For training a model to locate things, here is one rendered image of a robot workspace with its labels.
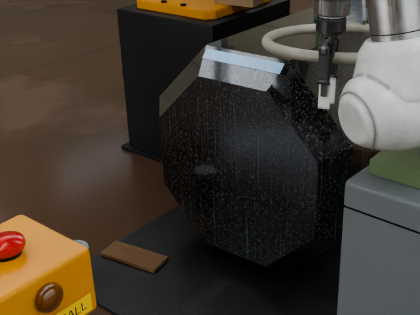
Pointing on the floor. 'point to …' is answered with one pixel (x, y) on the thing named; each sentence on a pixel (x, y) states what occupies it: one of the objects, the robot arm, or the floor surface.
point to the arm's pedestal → (379, 247)
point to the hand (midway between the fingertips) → (327, 94)
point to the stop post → (45, 271)
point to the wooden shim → (134, 256)
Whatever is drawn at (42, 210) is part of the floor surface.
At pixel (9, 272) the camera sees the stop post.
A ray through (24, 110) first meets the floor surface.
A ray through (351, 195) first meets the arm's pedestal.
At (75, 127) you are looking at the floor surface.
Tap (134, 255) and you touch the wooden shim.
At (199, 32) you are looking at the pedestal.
